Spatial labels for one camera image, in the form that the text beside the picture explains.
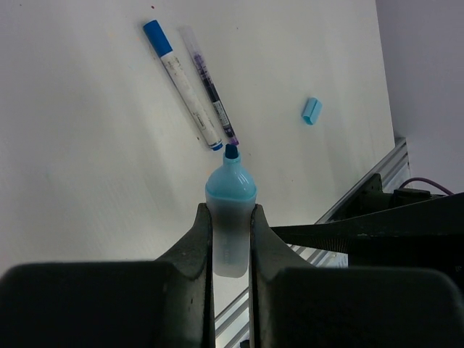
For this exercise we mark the light blue eraser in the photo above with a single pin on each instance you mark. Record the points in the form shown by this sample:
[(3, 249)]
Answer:
[(311, 111)]

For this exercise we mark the aluminium mounting rail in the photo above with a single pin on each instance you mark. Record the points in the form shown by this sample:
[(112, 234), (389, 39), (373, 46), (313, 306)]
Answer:
[(232, 324)]

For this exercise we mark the blue pen cap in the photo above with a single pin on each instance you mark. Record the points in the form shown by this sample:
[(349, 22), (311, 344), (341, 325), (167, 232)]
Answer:
[(157, 38)]

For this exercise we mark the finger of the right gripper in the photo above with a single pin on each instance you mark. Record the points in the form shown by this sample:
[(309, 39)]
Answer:
[(436, 222)]

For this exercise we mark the purple ink pen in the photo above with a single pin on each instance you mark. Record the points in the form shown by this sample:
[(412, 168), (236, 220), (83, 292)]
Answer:
[(215, 98)]

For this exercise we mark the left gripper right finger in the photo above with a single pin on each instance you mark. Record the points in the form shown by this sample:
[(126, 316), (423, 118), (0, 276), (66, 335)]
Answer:
[(294, 304)]

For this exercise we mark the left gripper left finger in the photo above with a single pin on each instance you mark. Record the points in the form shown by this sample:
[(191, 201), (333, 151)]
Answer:
[(166, 302)]

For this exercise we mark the blue capped clear pen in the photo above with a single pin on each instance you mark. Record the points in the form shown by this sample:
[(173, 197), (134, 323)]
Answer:
[(191, 100)]

